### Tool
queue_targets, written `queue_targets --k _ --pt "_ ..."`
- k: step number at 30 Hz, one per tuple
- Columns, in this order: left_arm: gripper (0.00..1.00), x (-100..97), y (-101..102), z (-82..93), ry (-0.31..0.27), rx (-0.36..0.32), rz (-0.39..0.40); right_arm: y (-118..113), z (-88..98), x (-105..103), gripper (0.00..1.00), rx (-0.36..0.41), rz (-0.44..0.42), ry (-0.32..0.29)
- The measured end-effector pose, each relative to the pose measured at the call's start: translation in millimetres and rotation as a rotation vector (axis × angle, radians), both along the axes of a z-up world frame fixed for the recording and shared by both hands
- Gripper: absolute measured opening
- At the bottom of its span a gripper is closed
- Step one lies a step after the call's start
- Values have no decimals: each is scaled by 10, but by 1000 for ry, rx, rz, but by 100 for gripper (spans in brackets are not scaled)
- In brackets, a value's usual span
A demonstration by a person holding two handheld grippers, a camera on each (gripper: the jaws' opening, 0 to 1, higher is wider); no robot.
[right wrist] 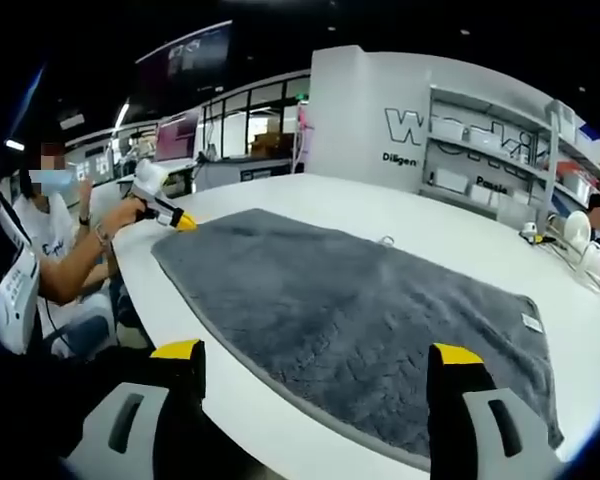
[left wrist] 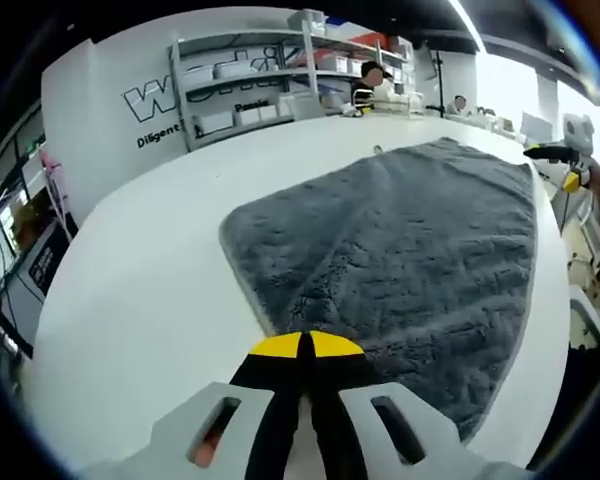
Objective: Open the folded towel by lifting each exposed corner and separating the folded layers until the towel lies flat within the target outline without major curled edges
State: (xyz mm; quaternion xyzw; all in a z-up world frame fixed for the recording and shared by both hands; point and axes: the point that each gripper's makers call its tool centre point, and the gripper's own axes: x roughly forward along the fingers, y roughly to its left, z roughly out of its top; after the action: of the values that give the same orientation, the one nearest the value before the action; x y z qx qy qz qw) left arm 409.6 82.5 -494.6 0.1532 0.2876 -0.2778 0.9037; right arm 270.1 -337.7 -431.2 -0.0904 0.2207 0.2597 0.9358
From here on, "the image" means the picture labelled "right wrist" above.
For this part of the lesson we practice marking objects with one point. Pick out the large dark overhead screen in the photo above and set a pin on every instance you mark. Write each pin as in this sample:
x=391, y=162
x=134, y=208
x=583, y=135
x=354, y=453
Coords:
x=185, y=65

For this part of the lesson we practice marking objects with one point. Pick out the grey counter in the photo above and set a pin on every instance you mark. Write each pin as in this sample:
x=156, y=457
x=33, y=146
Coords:
x=230, y=175

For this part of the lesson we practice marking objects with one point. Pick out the white round-backed chair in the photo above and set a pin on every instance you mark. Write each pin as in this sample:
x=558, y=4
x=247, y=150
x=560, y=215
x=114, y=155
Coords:
x=595, y=262
x=578, y=230

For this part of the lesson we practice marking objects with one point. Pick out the pink computer monitor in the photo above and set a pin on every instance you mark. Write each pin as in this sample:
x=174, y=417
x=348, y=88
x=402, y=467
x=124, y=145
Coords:
x=177, y=135

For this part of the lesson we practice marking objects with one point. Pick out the red and blue shelving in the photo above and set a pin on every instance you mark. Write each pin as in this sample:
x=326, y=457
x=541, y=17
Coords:
x=585, y=177

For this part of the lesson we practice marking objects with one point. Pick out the grey metal shelf rack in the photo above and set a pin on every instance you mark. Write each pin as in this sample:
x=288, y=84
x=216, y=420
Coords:
x=495, y=150

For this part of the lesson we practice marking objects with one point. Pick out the white and yellow tool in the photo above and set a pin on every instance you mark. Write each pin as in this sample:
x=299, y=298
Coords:
x=529, y=230

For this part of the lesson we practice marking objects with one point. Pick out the grey towel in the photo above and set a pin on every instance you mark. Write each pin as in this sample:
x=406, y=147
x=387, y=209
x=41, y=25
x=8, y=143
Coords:
x=350, y=310

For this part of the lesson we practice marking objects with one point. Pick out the white chest device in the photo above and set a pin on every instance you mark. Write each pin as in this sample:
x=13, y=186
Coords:
x=17, y=280

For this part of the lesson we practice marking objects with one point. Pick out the white storage box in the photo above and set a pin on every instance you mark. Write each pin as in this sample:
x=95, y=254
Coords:
x=451, y=180
x=481, y=194

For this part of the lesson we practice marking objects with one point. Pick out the person's left hand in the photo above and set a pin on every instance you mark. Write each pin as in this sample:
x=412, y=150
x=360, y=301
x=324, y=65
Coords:
x=127, y=216

